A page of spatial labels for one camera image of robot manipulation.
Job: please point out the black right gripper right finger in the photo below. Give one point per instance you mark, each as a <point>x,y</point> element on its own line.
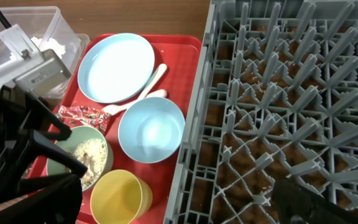
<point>296,204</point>

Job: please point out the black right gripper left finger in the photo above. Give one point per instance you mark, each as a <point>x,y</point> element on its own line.
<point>57,203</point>

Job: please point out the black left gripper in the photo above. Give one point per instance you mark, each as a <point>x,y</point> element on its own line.
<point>22,141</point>

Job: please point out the red candy wrapper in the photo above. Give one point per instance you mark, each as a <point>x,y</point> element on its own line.
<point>84,116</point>

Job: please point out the yellow plastic cup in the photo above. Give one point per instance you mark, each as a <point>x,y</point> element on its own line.
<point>120,197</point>

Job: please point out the grey plastic dishwasher rack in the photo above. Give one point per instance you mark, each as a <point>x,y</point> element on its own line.
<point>275,96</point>

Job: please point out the green bowl with food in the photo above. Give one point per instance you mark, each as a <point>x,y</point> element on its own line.
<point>89,146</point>

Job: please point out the light blue plate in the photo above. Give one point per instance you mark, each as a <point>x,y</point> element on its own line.
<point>116,68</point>

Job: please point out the clear plastic bin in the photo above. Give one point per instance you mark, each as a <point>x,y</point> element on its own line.
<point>45,22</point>

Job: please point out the light blue bowl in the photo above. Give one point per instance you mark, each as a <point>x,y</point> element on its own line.
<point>151,130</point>

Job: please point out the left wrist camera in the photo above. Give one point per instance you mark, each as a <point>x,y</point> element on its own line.
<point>33,71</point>

